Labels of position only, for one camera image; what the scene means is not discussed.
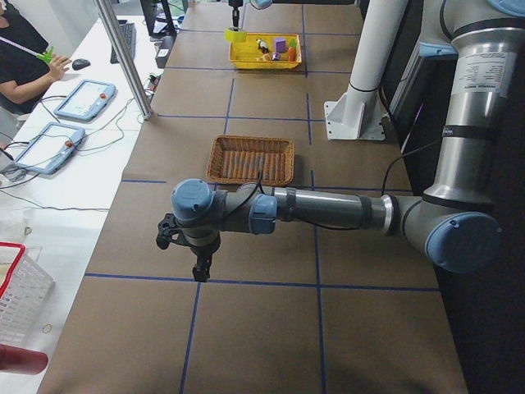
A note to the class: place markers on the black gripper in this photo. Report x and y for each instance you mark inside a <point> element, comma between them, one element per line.
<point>203,251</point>
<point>234,12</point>

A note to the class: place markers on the yellow tape roll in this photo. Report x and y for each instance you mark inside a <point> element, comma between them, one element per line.
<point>235,35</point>

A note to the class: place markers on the yellow wicker tray basket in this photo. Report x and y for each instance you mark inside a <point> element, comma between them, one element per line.
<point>243,55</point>

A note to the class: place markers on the brown wicker basket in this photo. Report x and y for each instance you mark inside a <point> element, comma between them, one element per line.
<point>237,159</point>

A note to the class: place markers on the white plastic basket red rim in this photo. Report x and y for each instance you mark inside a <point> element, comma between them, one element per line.
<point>24,288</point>

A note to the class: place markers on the person's hand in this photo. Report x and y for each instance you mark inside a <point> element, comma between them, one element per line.
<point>58,66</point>

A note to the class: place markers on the toy panda figure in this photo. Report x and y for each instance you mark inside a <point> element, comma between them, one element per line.
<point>262,46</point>

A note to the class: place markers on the toy croissant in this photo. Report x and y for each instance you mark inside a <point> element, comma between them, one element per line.
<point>266,57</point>

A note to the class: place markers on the purple cube block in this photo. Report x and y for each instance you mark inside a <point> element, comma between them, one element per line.
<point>279,44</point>

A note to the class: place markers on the orange toy carrot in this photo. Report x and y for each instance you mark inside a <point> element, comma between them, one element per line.
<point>292,50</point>

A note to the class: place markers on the black keyboard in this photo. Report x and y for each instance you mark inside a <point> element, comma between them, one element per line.
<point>128,33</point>

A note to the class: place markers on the black computer mouse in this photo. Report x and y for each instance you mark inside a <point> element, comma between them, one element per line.
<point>79,64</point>

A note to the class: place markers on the far teach pendant tablet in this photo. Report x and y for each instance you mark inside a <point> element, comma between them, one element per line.
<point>86,101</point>

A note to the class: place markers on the teach pendant tablet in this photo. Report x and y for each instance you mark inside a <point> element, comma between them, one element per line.
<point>50,148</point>
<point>86,101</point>

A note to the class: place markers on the near teach pendant tablet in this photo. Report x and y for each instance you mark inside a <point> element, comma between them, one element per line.
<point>50,148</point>

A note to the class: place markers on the red cylinder object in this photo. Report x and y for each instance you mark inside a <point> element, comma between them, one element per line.
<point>22,361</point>

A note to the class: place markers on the person in black shirt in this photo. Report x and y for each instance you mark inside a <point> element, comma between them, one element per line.
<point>24,77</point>

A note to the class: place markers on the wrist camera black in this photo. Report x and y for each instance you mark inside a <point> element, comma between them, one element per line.
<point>169,233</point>

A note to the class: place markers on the aluminium frame post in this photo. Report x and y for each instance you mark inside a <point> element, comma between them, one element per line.
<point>117,40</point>

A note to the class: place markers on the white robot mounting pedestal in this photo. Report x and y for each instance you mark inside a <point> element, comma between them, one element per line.
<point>356,115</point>

